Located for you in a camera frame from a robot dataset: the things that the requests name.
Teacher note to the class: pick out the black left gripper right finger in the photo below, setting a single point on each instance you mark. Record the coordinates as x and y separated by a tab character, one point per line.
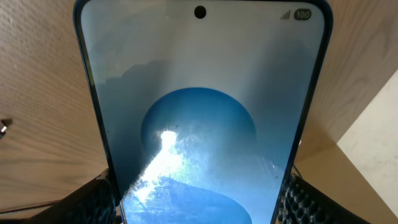
302	203

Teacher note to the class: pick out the blue Galaxy smartphone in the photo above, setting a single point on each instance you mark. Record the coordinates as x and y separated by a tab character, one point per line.
201	104

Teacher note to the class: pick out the brown wooden side panel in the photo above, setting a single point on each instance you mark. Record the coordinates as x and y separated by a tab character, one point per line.
331	172

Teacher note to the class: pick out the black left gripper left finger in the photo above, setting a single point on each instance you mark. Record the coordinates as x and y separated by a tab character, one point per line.
93	203

